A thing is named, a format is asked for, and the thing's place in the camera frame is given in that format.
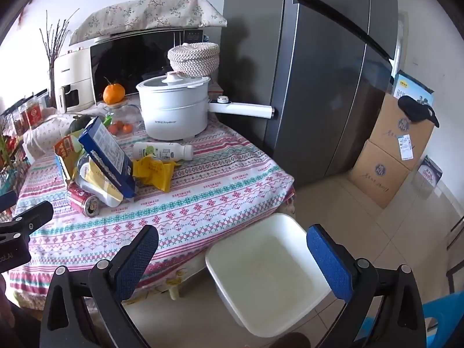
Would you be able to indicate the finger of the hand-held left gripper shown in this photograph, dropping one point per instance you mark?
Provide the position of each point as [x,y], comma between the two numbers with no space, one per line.
[7,203]
[36,215]

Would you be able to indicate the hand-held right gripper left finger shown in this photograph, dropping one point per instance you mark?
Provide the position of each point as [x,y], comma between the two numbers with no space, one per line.
[136,261]

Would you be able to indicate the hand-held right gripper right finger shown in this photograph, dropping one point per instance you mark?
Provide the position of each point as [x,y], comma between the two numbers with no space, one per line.
[330,264]

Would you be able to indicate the red drink can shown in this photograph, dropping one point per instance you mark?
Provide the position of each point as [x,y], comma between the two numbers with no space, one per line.
[78,195]

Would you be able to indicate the silver drink can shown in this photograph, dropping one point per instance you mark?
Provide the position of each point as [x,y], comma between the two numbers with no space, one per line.
[112,197]

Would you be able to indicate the white plastic bin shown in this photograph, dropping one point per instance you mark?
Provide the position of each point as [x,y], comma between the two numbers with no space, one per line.
[261,279]

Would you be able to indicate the yellow wrapper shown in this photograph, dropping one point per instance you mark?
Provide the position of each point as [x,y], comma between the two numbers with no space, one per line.
[156,172]

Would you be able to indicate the blue cardboard box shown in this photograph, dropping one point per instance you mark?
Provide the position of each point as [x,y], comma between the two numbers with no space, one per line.
[105,148]

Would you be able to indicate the dark clothing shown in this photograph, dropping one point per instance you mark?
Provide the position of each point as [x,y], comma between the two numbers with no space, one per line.
[21,326]

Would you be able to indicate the white towel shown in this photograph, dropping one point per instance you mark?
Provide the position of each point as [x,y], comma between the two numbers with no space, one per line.
[43,132]

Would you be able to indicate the red label jar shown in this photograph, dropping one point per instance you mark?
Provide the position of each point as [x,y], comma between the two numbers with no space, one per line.
[20,121]
[33,114]

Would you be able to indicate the patterned tablecloth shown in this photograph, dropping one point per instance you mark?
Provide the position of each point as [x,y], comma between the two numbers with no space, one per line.
[203,203]

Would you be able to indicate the dark green squash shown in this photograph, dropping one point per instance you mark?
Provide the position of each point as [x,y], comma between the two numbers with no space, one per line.
[78,125]

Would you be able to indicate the white plastic bottle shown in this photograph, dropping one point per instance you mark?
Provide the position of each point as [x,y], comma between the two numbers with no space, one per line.
[159,151]

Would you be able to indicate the glass jar of tangerines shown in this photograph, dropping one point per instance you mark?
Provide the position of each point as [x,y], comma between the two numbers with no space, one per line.
[123,127]

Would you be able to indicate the blue plastic stool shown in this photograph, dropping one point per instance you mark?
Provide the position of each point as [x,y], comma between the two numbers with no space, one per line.
[442,319]

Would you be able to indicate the small blue printed box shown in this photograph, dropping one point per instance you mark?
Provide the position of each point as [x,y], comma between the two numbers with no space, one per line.
[429,174]

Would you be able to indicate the orange fruit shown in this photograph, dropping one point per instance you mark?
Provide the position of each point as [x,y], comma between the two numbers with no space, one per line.
[114,94]

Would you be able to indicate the bare decorative branches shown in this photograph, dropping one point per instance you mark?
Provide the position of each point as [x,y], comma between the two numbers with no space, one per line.
[52,61]

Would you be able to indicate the white electric pot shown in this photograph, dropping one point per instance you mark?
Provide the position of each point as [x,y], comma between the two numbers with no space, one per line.
[174,112]

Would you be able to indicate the black cap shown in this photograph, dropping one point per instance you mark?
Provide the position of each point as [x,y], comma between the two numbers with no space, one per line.
[413,110]

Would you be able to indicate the white microwave oven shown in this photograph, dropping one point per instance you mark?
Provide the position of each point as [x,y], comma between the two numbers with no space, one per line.
[127,61]

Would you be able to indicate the grey refrigerator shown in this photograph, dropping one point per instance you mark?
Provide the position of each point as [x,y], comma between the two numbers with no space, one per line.
[319,79]

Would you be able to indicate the blue and white carton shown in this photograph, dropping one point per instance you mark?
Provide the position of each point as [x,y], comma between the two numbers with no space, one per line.
[402,87]

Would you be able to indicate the floral cover cloth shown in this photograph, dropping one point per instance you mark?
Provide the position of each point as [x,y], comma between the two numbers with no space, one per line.
[145,14]

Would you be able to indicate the black metal frame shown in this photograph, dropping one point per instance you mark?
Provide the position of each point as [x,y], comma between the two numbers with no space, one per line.
[450,281]

